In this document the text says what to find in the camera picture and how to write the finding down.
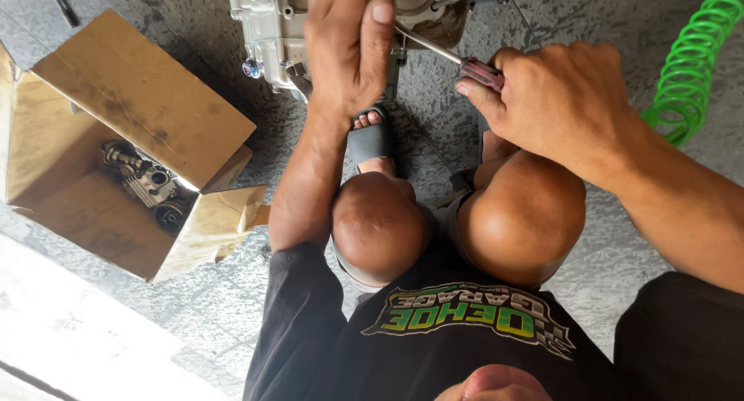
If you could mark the brown cardboard box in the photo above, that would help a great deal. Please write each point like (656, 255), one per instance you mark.
(116, 145)

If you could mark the metal engine parts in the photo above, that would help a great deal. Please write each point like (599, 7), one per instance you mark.
(145, 183)

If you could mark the black printed t-shirt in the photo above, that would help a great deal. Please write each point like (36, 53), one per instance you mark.
(442, 337)

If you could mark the dark metal rod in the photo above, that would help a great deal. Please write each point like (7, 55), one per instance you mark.
(63, 3)

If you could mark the person's left hand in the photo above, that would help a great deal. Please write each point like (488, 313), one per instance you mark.
(343, 52)

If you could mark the silver motorcycle engine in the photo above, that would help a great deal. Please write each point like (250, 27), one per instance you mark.
(273, 35)

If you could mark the grey shorts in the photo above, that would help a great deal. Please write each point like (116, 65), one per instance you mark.
(395, 238)

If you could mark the person's right hand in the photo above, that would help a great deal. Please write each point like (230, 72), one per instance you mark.
(558, 99)

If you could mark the grey sandal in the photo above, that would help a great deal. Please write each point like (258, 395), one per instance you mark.
(369, 142)

